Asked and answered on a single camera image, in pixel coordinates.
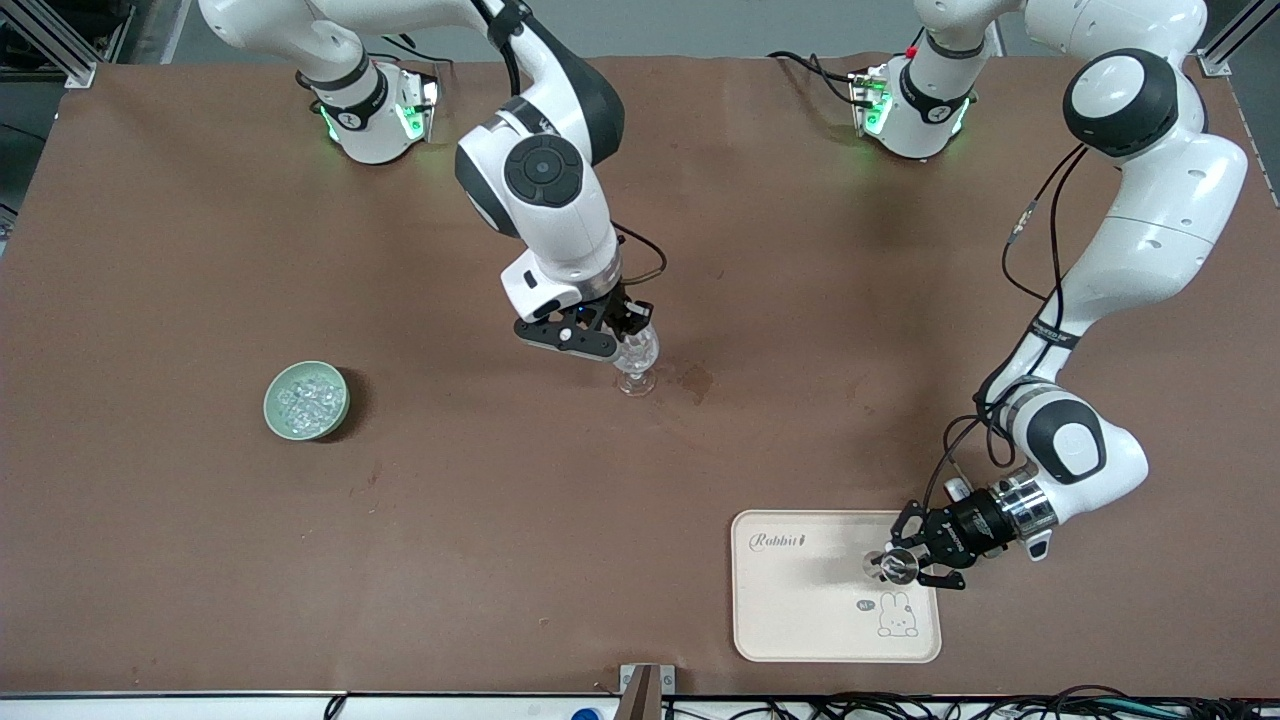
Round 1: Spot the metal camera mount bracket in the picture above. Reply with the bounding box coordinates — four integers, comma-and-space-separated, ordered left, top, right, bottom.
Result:
619, 664, 676, 720

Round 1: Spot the clear wine glass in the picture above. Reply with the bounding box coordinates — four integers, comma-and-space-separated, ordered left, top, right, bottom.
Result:
610, 325, 661, 398

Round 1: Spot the aluminium frame profile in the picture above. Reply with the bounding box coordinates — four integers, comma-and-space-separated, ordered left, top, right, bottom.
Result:
1200, 0, 1280, 77
0, 0, 101, 89

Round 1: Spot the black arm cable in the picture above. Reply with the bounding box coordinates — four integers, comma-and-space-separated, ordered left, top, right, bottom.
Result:
610, 222, 668, 288
925, 145, 1091, 513

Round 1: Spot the black base cable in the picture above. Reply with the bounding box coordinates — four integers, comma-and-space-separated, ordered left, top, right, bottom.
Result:
380, 30, 451, 71
768, 50, 866, 106

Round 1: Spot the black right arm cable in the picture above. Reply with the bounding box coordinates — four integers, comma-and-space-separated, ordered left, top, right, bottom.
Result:
610, 222, 668, 288

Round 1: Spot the black cable bundle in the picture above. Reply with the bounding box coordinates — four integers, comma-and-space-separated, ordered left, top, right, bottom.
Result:
660, 685, 1280, 720

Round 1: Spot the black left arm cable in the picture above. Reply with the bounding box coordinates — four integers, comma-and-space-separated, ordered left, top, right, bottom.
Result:
925, 145, 1091, 513

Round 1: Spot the pile of clear ice cubes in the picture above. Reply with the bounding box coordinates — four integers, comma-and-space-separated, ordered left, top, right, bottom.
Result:
278, 372, 345, 433

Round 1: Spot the steel double jigger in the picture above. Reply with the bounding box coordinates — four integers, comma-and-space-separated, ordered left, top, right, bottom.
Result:
862, 547, 921, 586

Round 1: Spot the cream rabbit print tray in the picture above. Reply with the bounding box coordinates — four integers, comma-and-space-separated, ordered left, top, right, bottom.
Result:
731, 510, 943, 664

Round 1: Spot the brown table cover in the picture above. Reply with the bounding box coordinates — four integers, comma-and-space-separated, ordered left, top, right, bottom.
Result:
0, 55, 1280, 698

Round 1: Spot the green ceramic bowl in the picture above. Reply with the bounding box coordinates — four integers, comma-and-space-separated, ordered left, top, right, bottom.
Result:
263, 361, 351, 441

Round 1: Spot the black right base cable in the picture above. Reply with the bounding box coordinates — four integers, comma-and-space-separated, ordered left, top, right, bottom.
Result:
380, 30, 451, 71

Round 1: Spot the black left base cable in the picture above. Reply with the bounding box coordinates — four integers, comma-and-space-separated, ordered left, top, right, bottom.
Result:
768, 50, 866, 106

